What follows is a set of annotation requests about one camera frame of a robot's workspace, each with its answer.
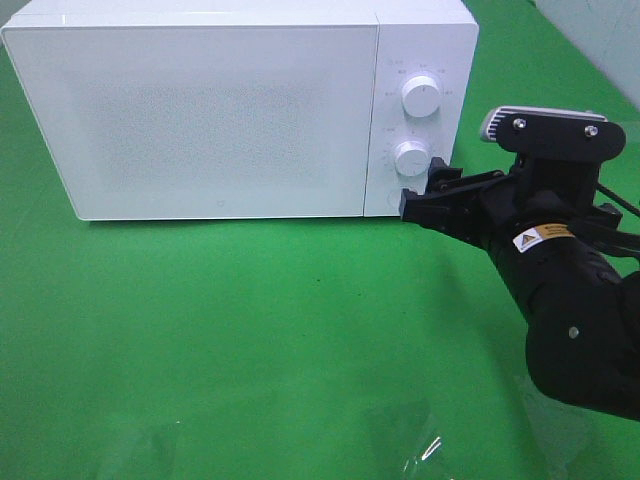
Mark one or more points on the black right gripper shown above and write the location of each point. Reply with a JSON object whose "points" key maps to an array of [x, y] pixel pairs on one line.
{"points": [[518, 217]]}

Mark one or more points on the white round knob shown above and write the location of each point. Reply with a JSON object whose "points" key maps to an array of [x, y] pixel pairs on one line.
{"points": [[421, 96], [411, 158]]}

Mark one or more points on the round door release button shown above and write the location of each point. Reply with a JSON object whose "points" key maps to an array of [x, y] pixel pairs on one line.
{"points": [[394, 200]]}

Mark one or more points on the white microwave door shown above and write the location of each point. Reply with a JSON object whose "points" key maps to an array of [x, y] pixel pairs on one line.
{"points": [[203, 122]]}

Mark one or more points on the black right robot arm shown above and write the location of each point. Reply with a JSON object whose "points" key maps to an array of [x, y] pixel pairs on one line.
{"points": [[582, 341]]}

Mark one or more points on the white microwave oven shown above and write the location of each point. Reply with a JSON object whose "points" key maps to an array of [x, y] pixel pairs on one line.
{"points": [[437, 38]]}

